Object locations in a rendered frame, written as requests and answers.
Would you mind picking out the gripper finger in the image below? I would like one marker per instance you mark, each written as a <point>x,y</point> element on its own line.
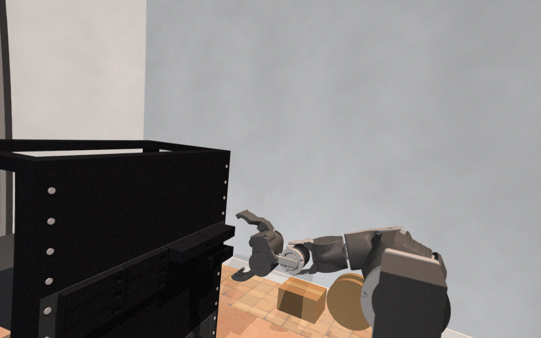
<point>250,218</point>
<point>242,276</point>

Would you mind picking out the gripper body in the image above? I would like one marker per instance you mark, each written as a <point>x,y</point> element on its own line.
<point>266,249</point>

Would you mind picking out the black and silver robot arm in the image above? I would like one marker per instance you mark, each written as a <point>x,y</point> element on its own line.
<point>364,250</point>

